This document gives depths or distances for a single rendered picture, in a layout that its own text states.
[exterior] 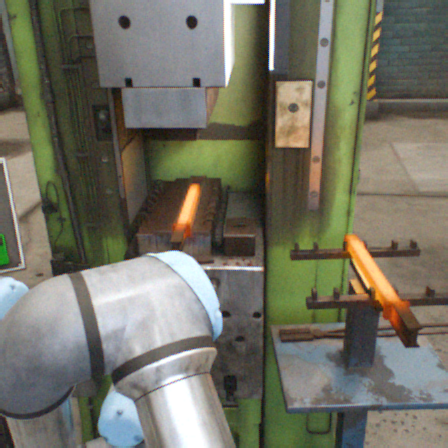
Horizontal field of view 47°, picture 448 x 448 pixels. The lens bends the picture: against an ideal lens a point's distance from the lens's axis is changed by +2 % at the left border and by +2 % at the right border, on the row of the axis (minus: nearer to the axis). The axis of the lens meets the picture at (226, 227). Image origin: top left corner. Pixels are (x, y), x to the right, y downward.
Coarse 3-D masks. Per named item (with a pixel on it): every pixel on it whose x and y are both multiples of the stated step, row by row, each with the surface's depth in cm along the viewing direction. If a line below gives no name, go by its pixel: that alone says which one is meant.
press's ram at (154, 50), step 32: (96, 0) 112; (128, 0) 112; (160, 0) 112; (192, 0) 111; (224, 0) 111; (256, 0) 128; (96, 32) 115; (128, 32) 115; (160, 32) 114; (192, 32) 114; (224, 32) 114; (128, 64) 118; (160, 64) 117; (192, 64) 117; (224, 64) 116
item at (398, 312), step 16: (352, 240) 125; (352, 256) 122; (368, 256) 117; (368, 272) 111; (384, 288) 105; (384, 304) 99; (400, 304) 98; (400, 320) 96; (416, 320) 93; (400, 336) 95; (416, 336) 92
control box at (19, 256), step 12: (0, 168) 126; (0, 180) 126; (0, 192) 125; (12, 192) 130; (0, 204) 125; (12, 204) 126; (0, 216) 125; (12, 216) 126; (0, 228) 124; (12, 228) 125; (12, 240) 125; (12, 252) 125; (12, 264) 124; (24, 264) 126
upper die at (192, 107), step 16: (128, 96) 121; (144, 96) 121; (160, 96) 120; (176, 96) 120; (192, 96) 120; (208, 96) 127; (128, 112) 122; (144, 112) 122; (160, 112) 122; (176, 112) 122; (192, 112) 121; (208, 112) 127
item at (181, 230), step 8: (192, 184) 163; (192, 192) 156; (192, 200) 150; (184, 208) 145; (192, 208) 146; (184, 216) 140; (176, 224) 134; (184, 224) 134; (176, 232) 130; (184, 232) 131; (176, 240) 126; (184, 240) 131; (176, 248) 126
